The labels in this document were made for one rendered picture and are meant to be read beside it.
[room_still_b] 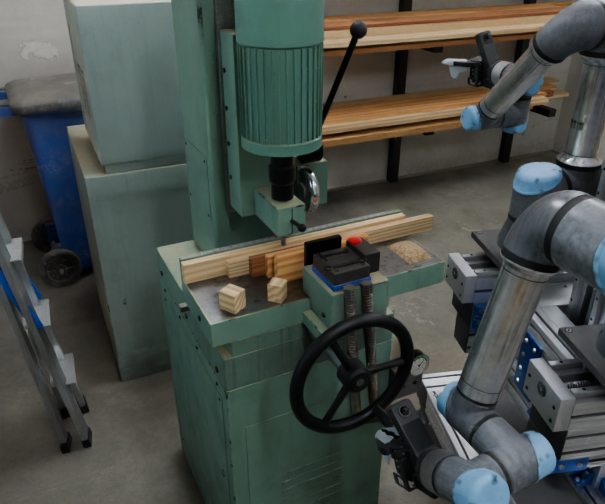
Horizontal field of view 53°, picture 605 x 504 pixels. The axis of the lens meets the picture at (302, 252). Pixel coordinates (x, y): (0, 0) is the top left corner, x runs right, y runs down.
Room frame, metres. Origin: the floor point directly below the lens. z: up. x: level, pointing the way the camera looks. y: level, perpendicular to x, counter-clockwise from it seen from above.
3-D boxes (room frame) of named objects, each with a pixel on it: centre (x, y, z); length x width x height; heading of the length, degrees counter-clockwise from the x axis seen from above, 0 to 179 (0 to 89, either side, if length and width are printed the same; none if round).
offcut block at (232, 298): (1.08, 0.15, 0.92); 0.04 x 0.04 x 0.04; 57
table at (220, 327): (1.20, -0.06, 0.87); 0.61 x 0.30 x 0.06; 116
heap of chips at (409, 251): (1.33, -0.27, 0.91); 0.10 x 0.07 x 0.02; 26
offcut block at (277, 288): (1.12, 0.05, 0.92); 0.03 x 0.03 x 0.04; 68
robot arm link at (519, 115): (1.81, -0.63, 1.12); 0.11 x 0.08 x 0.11; 113
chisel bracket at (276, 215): (1.29, 0.05, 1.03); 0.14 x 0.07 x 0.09; 26
